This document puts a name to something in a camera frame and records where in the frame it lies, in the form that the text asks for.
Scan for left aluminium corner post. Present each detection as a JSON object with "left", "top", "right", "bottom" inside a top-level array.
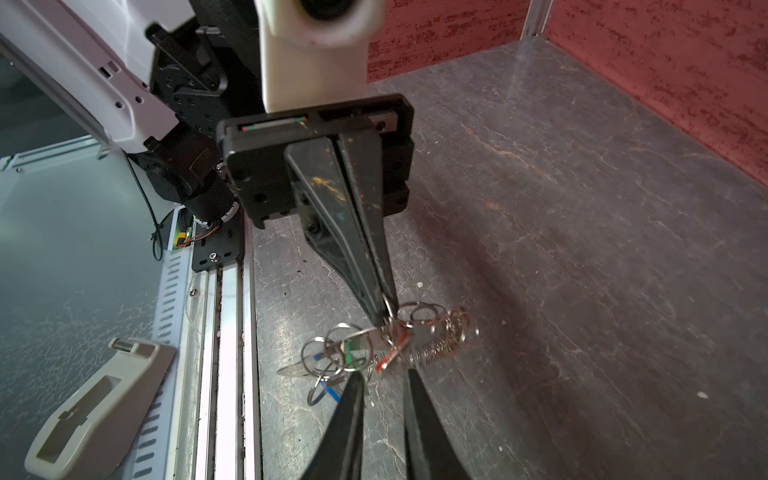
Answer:
[{"left": 521, "top": 0, "right": 553, "bottom": 39}]

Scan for grey plastic device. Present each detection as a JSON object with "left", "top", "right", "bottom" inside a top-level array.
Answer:
[{"left": 24, "top": 338, "right": 177, "bottom": 479}]

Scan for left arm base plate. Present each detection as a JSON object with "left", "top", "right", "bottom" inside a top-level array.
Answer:
[{"left": 191, "top": 212, "right": 245, "bottom": 272}]

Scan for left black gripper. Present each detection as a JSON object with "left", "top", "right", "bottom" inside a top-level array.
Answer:
[{"left": 217, "top": 94, "right": 415, "bottom": 327}]

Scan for green key tag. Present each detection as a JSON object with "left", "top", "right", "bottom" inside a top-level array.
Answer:
[{"left": 342, "top": 335, "right": 371, "bottom": 371}]

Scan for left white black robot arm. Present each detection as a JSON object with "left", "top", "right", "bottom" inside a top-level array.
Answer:
[{"left": 1, "top": 1, "right": 414, "bottom": 326}]

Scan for blue key tag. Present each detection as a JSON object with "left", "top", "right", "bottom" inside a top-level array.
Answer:
[{"left": 307, "top": 357, "right": 344, "bottom": 406}]

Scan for red key tag key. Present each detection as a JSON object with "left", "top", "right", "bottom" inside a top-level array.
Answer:
[{"left": 375, "top": 341, "right": 408, "bottom": 373}]

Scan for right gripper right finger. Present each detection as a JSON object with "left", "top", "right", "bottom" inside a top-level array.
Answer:
[{"left": 403, "top": 369, "right": 470, "bottom": 479}]

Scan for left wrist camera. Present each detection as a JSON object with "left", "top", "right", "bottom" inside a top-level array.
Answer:
[{"left": 255, "top": 0, "right": 385, "bottom": 113}]

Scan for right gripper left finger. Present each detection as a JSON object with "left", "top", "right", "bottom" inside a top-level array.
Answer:
[{"left": 301, "top": 372, "right": 365, "bottom": 479}]

